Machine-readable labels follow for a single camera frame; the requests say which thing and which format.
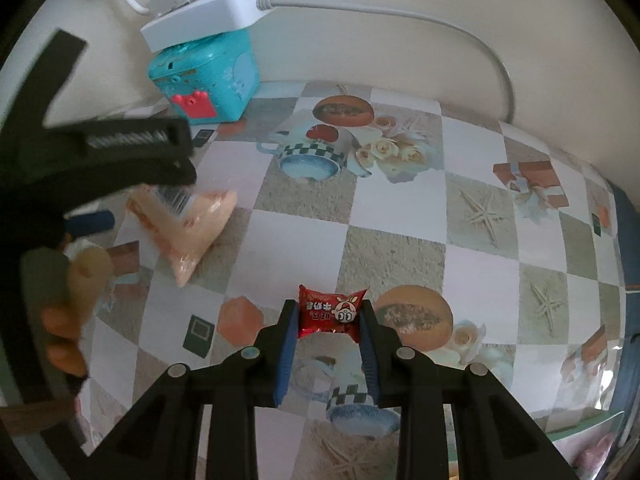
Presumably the white power strip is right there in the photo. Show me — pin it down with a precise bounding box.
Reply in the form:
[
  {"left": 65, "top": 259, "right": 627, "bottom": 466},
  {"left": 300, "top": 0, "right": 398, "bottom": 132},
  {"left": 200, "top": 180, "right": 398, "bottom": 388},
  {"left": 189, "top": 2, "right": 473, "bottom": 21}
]
[{"left": 140, "top": 0, "right": 269, "bottom": 52}]

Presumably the orange bread snack packet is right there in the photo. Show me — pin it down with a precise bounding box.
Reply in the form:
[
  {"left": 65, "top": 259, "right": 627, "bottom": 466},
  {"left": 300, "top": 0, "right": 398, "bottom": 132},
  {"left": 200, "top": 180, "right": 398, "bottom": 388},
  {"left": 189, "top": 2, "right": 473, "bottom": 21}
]
[{"left": 127, "top": 184, "right": 238, "bottom": 287}]

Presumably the patterned checkered tablecloth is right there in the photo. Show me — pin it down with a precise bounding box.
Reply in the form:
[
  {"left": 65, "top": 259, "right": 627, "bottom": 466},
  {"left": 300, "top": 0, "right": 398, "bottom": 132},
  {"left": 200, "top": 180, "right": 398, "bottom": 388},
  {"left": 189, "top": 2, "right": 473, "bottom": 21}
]
[{"left": 79, "top": 82, "right": 639, "bottom": 453}]

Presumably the white power strip cable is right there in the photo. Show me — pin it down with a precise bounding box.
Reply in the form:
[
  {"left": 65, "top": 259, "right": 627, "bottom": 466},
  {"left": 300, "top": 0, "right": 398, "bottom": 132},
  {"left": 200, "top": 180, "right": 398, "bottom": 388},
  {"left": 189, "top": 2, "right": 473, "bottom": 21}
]
[{"left": 255, "top": 0, "right": 516, "bottom": 125}]

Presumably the small red candy packet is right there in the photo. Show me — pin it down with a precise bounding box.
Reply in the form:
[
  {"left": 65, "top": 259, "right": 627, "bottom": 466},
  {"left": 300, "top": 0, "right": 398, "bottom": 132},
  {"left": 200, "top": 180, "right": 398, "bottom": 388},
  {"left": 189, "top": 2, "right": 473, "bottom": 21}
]
[{"left": 298, "top": 285, "right": 367, "bottom": 344}]

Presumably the person's left hand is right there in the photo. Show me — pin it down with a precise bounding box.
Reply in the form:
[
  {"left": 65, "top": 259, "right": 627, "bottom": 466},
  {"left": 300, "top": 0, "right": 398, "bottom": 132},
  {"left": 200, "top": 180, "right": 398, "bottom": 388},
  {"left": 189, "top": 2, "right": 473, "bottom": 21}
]
[{"left": 41, "top": 246, "right": 114, "bottom": 377}]

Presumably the teal toy box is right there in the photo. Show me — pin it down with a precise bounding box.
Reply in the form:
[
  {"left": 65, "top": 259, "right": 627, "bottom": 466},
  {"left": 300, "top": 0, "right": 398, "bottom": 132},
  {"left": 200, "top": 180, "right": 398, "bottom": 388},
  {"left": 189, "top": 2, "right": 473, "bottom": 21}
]
[{"left": 148, "top": 29, "right": 260, "bottom": 124}]

